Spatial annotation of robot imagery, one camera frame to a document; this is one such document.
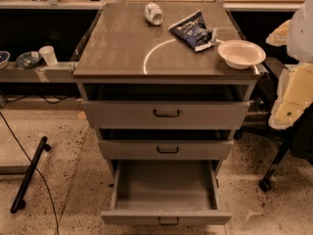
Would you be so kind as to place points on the grey middle drawer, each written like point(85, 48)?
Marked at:
point(165, 150)

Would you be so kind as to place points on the blue chip bag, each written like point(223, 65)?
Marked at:
point(193, 31)

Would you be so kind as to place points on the black rolling bar stand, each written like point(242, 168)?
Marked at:
point(19, 202)

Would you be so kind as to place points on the grey side shelf rail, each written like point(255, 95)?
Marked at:
point(61, 73)

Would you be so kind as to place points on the grey bottom drawer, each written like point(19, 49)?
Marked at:
point(165, 193)

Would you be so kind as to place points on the grey drawer cabinet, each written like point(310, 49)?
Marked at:
point(128, 59)

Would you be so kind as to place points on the white paper cup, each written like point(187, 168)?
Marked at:
point(48, 54)

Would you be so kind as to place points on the dark blue bowl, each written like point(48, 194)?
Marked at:
point(29, 60)

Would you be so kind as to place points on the black office chair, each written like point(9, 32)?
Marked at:
point(298, 139)

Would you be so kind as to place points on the blue white bowl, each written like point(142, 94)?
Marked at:
point(4, 59)

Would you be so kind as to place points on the grey top drawer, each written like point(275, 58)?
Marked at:
point(165, 115)

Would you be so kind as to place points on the crushed silver can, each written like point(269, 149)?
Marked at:
point(154, 14)

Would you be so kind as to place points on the grey drawer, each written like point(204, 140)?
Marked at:
point(165, 150)
point(165, 193)
point(165, 115)

